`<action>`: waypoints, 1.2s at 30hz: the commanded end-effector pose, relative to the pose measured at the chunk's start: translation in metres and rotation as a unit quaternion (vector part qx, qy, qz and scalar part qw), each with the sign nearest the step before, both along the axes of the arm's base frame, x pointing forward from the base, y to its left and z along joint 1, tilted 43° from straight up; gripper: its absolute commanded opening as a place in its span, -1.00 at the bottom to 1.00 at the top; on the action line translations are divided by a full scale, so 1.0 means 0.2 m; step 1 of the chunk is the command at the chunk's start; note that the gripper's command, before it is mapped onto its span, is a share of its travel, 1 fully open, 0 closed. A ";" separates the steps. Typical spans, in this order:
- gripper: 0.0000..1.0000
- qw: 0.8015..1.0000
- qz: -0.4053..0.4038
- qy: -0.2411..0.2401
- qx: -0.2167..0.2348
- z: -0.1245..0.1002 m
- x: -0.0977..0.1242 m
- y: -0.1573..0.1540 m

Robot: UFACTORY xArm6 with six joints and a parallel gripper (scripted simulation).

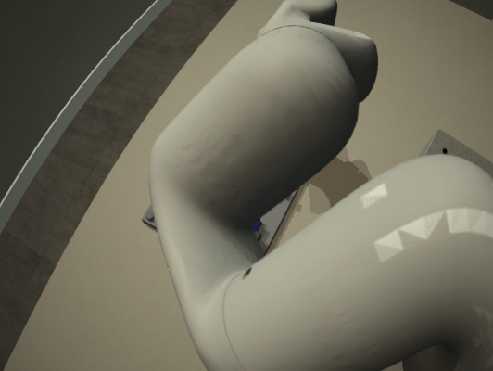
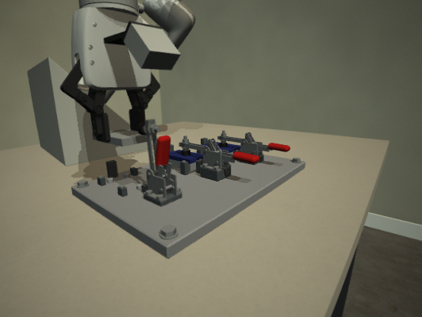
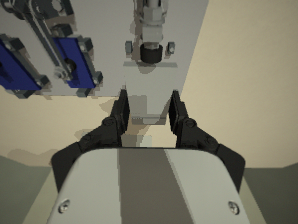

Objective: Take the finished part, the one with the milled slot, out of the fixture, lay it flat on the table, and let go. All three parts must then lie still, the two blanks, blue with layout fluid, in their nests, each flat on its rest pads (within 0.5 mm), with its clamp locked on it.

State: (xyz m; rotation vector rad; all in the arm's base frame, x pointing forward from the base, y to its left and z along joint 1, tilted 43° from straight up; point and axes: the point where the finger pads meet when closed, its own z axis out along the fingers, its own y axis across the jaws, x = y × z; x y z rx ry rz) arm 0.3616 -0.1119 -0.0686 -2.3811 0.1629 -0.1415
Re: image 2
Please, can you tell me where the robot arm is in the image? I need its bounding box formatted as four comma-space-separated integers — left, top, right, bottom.
79, 0, 195, 70

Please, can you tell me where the toggle clamp with red handle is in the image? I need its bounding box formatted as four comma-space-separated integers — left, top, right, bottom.
179, 136, 259, 181

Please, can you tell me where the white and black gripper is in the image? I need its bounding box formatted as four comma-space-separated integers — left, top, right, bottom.
60, 3, 160, 143

